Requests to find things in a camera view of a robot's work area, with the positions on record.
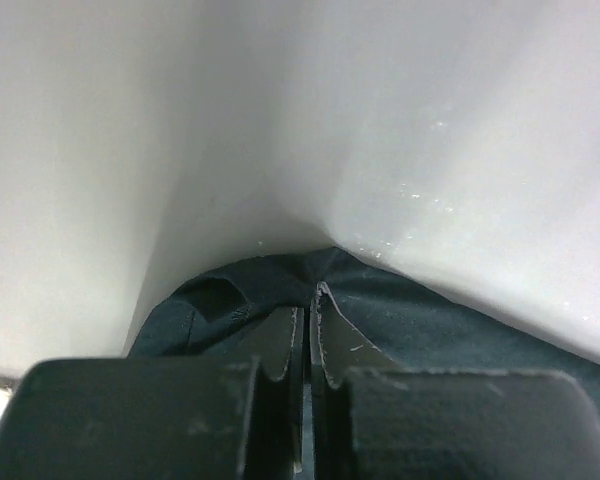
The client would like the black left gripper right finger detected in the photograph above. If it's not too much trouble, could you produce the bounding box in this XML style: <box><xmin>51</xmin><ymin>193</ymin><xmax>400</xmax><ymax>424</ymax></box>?
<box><xmin>309</xmin><ymin>283</ymin><xmax>600</xmax><ymax>479</ymax></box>

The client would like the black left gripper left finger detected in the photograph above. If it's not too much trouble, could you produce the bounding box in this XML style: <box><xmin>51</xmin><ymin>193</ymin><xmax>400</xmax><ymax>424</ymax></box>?
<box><xmin>0</xmin><ymin>308</ymin><xmax>304</xmax><ymax>479</ymax></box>

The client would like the black t shirt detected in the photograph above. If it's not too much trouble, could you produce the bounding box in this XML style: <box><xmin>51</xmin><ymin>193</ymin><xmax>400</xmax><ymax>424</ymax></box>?
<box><xmin>130</xmin><ymin>248</ymin><xmax>600</xmax><ymax>412</ymax></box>

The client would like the clear plastic bin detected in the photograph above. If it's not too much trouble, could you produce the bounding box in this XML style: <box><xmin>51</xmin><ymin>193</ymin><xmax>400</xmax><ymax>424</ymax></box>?
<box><xmin>0</xmin><ymin>1</ymin><xmax>600</xmax><ymax>376</ymax></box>

